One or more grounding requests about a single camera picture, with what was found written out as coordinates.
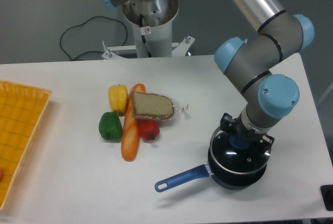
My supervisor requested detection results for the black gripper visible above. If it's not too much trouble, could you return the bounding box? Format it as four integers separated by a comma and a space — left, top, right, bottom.
220, 113, 275, 149

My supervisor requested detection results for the glass lid blue knob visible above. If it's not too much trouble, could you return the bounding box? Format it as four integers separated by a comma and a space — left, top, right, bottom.
208, 128, 271, 175

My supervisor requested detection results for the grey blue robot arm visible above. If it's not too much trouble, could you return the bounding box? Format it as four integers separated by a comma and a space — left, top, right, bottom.
103, 0, 314, 148

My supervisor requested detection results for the red bell pepper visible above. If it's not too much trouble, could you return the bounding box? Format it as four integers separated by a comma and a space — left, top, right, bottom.
138, 120, 160, 142

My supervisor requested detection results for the black device at table edge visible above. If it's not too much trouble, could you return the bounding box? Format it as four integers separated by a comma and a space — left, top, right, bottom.
320, 184, 333, 211

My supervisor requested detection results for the bagged bread slice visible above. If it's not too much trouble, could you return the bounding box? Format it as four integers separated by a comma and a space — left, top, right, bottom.
131, 92, 191, 121

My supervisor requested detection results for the orange baguette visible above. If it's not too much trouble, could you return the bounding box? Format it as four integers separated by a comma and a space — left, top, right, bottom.
121, 83, 146, 162

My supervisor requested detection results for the yellow bell pepper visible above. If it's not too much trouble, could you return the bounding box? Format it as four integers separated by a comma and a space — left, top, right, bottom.
108, 84, 127, 115

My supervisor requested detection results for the green bell pepper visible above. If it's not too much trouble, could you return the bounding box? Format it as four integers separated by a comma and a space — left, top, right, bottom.
98, 111, 123, 143

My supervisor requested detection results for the yellow plastic basket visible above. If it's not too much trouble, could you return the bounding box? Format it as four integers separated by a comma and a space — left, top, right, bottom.
1, 80, 52, 210

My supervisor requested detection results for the black saucepan blue handle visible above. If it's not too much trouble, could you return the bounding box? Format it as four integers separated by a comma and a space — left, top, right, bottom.
155, 161, 267, 192

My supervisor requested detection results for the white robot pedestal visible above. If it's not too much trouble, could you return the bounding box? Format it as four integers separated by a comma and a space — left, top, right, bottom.
102, 0, 195, 59

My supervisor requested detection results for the black floor cable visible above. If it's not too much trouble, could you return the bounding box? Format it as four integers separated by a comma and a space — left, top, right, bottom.
59, 16, 129, 61

